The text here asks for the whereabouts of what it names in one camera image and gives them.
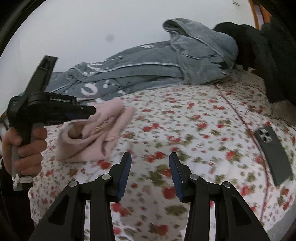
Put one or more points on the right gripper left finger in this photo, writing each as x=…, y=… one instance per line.
x=65, y=218

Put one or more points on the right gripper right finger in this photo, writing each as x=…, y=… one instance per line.
x=234, y=218

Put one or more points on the pink knit sweater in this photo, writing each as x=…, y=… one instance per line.
x=94, y=138

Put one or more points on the left hand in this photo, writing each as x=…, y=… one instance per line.
x=30, y=160

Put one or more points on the floral bed sheet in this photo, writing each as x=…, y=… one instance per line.
x=211, y=129

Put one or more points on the dark smartphone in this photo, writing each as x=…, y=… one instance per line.
x=275, y=154

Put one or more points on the grey floral quilt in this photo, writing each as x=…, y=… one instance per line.
x=194, y=55

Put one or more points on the black garment behind quilt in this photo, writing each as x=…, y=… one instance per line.
x=253, y=48

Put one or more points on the black jacket on chair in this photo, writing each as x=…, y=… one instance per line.
x=282, y=47

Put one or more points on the wooden door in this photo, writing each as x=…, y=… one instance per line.
x=260, y=14

